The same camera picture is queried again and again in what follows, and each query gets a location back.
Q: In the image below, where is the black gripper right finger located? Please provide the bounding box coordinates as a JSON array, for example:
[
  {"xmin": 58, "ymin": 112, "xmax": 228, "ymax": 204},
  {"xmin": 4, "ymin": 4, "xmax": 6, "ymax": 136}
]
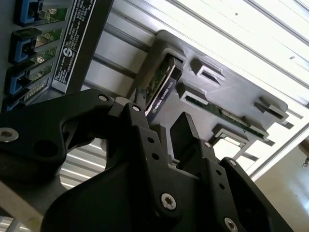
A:
[{"xmin": 169, "ymin": 111, "xmax": 288, "ymax": 232}]

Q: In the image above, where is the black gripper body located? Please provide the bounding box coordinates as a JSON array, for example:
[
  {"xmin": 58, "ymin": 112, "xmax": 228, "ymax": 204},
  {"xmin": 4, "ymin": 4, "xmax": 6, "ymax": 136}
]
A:
[{"xmin": 42, "ymin": 139, "xmax": 218, "ymax": 232}]

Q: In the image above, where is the green graphics card black cooler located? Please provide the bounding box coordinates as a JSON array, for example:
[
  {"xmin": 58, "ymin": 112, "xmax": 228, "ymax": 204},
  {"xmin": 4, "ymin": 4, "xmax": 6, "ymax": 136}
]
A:
[{"xmin": 144, "ymin": 56, "xmax": 183, "ymax": 124}]

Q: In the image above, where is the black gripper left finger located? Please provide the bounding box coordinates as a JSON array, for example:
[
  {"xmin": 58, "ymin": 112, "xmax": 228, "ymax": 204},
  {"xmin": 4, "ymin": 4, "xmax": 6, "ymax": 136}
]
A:
[{"xmin": 0, "ymin": 88, "xmax": 185, "ymax": 218}]

